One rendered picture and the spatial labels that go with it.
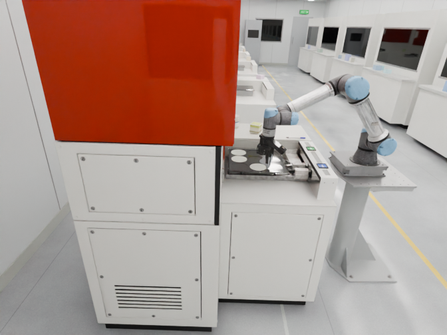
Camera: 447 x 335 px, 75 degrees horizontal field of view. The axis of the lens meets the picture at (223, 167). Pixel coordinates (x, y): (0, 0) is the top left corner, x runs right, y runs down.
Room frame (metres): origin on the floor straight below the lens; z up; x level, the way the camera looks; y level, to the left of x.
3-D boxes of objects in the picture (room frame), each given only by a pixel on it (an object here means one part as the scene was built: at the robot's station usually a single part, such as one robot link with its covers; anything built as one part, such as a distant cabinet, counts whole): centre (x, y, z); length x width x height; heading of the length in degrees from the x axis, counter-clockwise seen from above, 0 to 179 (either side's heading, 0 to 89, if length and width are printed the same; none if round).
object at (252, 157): (1.72, -0.21, 0.90); 0.34 x 0.34 x 0.01; 0
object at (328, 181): (1.66, -0.57, 0.89); 0.55 x 0.09 x 0.14; 0
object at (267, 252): (1.80, -0.31, 0.41); 0.97 x 0.64 x 0.82; 0
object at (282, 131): (2.11, -0.30, 0.89); 0.62 x 0.35 x 0.14; 90
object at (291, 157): (1.74, -0.47, 0.87); 0.36 x 0.08 x 0.03; 0
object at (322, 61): (10.62, -3.65, 1.00); 1.80 x 1.08 x 2.00; 0
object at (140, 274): (1.53, 0.36, 0.41); 0.82 x 0.71 x 0.82; 0
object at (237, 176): (1.60, -0.27, 0.84); 0.50 x 0.02 x 0.03; 90
